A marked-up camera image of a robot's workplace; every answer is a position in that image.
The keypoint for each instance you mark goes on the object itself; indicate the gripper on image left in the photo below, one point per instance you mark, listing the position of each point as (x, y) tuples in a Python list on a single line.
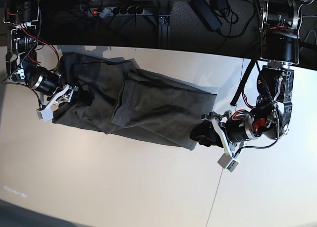
[(52, 90)]

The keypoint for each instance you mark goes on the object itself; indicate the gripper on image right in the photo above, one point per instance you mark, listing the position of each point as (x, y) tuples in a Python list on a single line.
[(228, 131)]

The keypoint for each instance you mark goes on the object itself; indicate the dark grey T-shirt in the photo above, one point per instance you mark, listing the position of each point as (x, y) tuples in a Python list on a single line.
[(132, 102)]

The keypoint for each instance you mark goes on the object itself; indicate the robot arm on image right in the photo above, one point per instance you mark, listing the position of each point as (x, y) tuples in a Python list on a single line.
[(277, 50)]

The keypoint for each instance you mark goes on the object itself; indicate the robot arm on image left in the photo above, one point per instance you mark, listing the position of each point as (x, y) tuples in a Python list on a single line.
[(24, 18)]

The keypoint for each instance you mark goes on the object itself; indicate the black power strip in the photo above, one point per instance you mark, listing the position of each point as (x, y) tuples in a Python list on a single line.
[(110, 11)]

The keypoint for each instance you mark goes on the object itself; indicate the black power adapter brick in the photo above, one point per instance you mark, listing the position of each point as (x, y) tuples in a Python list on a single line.
[(206, 15)]

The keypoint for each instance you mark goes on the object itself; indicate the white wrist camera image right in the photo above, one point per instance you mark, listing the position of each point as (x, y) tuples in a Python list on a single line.
[(228, 163)]

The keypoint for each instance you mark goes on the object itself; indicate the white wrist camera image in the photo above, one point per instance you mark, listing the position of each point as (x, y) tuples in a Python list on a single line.
[(228, 163), (45, 115)]

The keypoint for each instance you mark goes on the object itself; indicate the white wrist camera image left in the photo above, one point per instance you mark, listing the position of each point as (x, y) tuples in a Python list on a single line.
[(45, 115)]

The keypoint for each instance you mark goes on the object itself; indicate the aluminium frame post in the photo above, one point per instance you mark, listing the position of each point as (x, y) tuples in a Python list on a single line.
[(163, 31)]

